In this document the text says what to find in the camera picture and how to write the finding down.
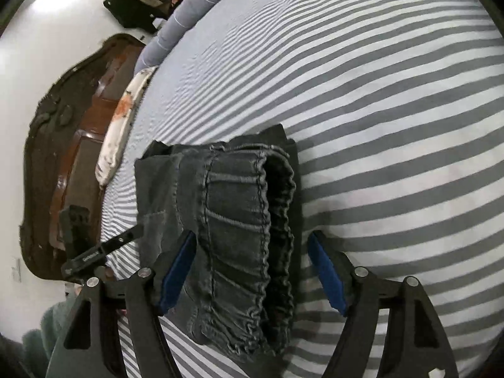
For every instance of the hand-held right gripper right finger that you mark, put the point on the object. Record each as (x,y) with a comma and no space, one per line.
(327,275)

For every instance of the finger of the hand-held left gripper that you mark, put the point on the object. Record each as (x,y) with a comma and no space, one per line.
(122,238)

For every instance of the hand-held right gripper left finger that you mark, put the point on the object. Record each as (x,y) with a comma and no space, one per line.
(177,271)

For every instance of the dark grey pants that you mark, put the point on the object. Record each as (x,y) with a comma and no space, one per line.
(232,224)

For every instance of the person's left forearm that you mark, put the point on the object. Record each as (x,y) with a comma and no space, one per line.
(47,330)

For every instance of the dark wooden headboard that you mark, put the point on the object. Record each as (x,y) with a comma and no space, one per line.
(51,165)

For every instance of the white floral pillow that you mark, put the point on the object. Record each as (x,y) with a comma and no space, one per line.
(122,118)

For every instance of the grey white striped bed sheet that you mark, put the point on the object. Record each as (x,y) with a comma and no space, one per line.
(354,106)

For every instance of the black bag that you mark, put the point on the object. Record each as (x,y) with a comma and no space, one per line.
(134,12)

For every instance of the grey-blue folded blanket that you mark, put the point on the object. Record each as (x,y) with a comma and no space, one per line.
(185,15)

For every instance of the white wall socket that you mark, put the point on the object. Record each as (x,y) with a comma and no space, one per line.
(15,270)

